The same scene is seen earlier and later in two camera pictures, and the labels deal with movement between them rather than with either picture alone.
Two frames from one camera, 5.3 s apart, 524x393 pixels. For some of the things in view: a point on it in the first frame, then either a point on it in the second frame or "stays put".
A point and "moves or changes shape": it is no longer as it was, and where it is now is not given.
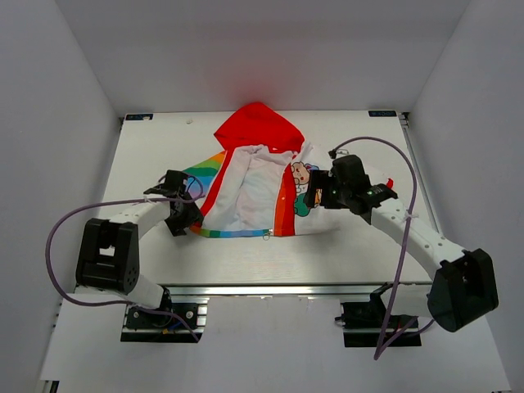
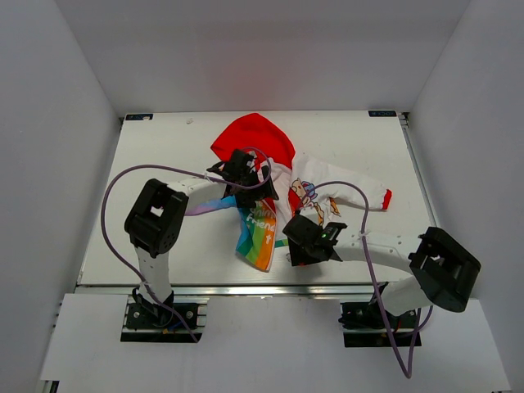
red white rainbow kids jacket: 259,181 moves or changes shape
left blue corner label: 139,117 stays put
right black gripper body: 337,193 -> 300,254
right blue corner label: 382,113 stays put
